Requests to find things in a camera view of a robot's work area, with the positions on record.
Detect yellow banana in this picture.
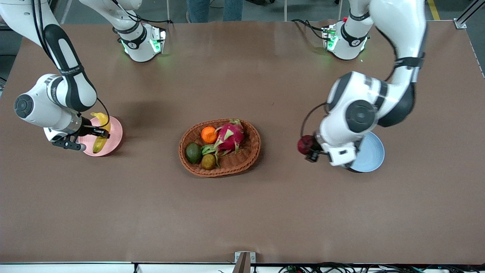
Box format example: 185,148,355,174
90,112,111,154

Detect dark red apple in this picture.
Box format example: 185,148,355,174
297,135,317,155

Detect pink plate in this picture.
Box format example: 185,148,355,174
78,116,123,157

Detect blue plate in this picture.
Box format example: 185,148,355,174
349,131,385,173

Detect brown wicker basket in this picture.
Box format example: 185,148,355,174
178,118,262,177

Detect pink dragon fruit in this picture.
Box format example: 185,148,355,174
201,119,246,168

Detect green avocado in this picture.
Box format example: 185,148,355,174
185,142,203,165

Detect orange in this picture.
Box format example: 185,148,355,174
201,126,219,144

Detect person legs in jeans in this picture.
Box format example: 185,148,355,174
186,0,244,22

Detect black cable bundle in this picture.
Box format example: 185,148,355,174
278,262,485,273

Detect black base cable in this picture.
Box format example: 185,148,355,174
116,0,172,24
291,19,329,41

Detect aluminium frame profile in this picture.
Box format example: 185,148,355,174
454,0,485,29

